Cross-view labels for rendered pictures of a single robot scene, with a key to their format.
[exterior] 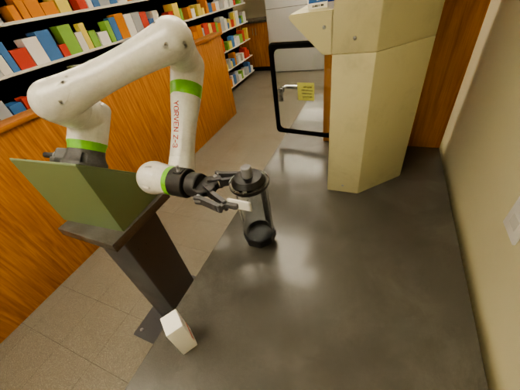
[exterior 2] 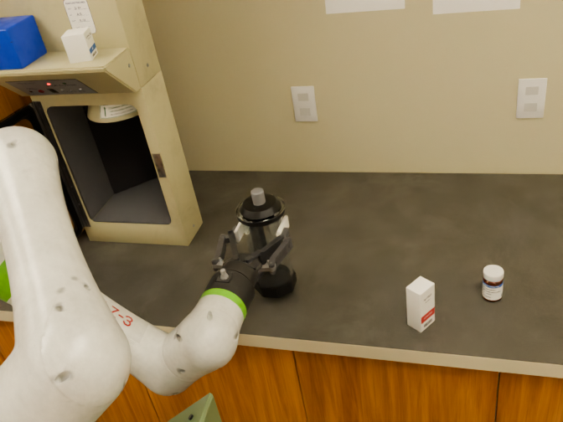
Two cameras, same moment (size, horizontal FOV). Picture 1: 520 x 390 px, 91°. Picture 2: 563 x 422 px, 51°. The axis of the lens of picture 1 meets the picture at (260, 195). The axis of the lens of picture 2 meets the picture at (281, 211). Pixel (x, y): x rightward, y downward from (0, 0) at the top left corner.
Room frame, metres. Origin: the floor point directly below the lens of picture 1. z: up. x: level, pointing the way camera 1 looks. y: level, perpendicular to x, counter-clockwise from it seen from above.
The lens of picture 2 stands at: (0.66, 1.11, 1.90)
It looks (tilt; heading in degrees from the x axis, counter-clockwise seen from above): 34 degrees down; 262
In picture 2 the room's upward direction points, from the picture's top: 10 degrees counter-clockwise
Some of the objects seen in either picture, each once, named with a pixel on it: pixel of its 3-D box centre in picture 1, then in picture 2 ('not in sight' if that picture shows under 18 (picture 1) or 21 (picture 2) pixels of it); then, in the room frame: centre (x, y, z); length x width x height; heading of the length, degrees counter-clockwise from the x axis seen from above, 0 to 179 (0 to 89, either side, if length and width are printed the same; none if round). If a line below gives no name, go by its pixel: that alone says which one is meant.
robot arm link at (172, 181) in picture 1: (183, 181); (228, 294); (0.66, 0.23, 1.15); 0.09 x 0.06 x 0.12; 151
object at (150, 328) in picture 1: (159, 272); not in sight; (0.87, 0.62, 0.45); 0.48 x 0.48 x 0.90; 61
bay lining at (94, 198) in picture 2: not in sight; (131, 144); (0.82, -0.44, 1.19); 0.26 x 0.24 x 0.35; 151
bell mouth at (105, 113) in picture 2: not in sight; (117, 98); (0.82, -0.41, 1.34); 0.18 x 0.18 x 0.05
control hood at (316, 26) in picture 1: (323, 24); (62, 80); (0.91, -0.29, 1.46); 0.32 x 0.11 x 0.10; 151
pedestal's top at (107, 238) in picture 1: (117, 211); not in sight; (0.87, 0.62, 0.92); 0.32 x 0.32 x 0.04; 61
